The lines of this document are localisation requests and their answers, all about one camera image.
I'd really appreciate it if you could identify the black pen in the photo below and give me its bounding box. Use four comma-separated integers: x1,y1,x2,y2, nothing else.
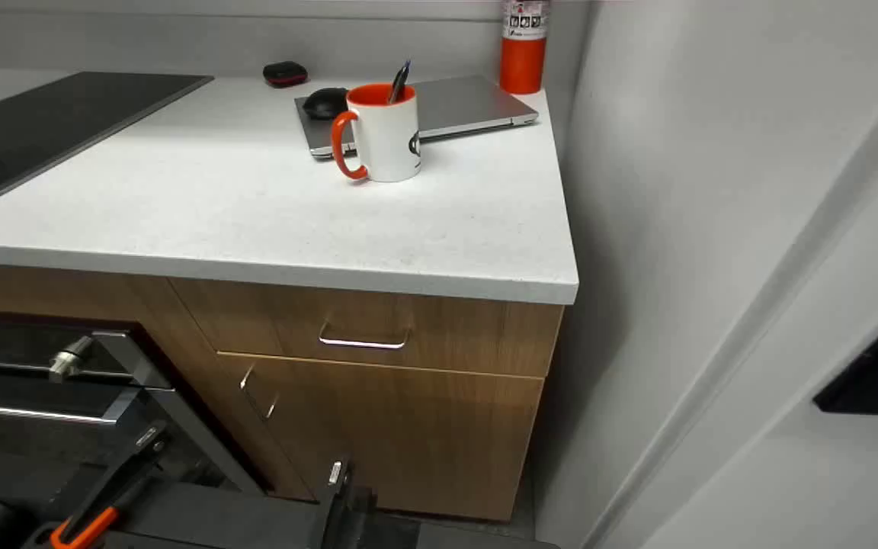
391,57,412,104

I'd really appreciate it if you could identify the wooden drawer front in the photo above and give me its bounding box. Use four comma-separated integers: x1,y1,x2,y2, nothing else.
175,281,564,378

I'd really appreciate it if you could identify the wooden cabinet door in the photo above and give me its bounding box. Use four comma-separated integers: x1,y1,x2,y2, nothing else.
190,358,542,521

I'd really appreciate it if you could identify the black computer mouse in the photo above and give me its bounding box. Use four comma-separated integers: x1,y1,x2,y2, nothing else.
306,87,347,120

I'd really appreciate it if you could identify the small black red case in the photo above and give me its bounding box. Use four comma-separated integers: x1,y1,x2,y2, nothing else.
264,62,309,87

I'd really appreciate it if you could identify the black induction cooktop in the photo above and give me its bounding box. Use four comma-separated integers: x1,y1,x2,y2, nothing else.
0,69,208,194

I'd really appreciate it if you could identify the silver drawer handle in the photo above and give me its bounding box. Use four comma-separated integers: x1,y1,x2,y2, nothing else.
317,335,409,350

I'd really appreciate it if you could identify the white mug orange handle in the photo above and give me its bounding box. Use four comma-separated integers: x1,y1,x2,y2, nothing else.
329,81,420,182

